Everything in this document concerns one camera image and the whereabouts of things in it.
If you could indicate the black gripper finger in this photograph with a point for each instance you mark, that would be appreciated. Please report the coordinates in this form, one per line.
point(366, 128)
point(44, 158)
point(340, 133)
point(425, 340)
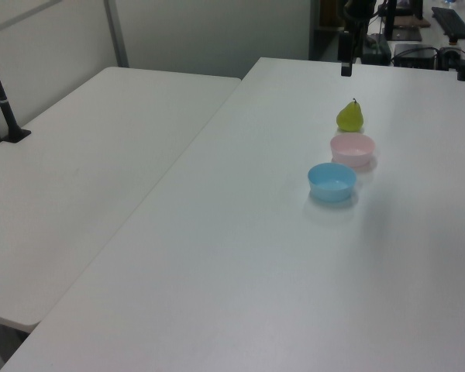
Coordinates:
point(350, 69)
point(345, 70)

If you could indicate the dark Franka gripper body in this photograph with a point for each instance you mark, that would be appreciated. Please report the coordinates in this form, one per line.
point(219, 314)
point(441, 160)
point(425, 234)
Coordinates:
point(345, 48)

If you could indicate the green pear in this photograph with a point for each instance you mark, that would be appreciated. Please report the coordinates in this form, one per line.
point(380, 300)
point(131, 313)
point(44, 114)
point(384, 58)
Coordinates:
point(349, 118)

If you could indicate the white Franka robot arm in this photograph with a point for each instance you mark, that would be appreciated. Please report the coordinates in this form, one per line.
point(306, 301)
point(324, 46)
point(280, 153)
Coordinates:
point(359, 7)

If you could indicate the pink plastic bowl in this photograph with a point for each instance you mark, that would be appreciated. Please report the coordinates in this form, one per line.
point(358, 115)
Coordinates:
point(352, 149)

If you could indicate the blue plastic bowl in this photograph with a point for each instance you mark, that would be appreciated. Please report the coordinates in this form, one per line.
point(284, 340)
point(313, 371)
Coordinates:
point(332, 182)

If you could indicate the black monitor stand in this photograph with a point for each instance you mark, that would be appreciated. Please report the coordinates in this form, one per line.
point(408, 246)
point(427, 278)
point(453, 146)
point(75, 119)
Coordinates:
point(391, 17)

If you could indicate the black flat pad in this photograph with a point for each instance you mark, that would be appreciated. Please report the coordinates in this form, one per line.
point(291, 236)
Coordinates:
point(406, 35)

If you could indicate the black box computer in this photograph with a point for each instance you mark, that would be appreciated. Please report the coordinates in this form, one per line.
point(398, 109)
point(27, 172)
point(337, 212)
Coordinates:
point(414, 55)

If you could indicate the black keyboard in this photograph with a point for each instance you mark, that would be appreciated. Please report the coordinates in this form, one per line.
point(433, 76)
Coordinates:
point(452, 22)

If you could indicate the white side table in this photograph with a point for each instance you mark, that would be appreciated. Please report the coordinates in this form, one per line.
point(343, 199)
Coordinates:
point(81, 162)

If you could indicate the grey partition post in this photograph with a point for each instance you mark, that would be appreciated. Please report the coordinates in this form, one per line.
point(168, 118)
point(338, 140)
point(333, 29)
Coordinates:
point(117, 31)

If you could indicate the black camera pole with base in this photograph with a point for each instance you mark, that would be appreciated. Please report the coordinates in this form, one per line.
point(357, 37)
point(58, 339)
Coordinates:
point(4, 104)

